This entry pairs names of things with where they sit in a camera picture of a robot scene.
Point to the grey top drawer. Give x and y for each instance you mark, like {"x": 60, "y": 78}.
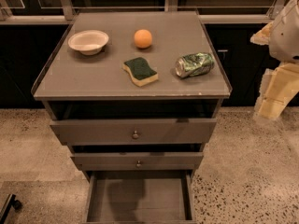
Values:
{"x": 91, "y": 132}

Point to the grey open bottom drawer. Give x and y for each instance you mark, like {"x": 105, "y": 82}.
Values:
{"x": 139, "y": 197}

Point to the grey drawer cabinet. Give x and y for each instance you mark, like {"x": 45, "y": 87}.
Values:
{"x": 75, "y": 86}

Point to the orange fruit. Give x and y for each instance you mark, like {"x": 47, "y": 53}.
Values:
{"x": 143, "y": 39}

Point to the crushed green soda can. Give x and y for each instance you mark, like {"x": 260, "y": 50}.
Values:
{"x": 193, "y": 65}

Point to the white paper bowl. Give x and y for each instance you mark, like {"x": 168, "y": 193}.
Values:
{"x": 88, "y": 42}

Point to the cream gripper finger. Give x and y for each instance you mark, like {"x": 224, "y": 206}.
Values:
{"x": 277, "y": 89}
{"x": 262, "y": 37}

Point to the green and yellow sponge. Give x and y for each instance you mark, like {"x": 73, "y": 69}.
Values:
{"x": 140, "y": 72}

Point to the metal railing frame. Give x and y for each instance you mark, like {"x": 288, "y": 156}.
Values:
{"x": 209, "y": 11}

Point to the black caster wheel base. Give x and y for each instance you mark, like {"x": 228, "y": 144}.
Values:
{"x": 11, "y": 202}

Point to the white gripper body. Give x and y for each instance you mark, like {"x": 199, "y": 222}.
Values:
{"x": 286, "y": 36}

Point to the grey middle drawer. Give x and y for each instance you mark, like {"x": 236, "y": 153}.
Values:
{"x": 137, "y": 161}

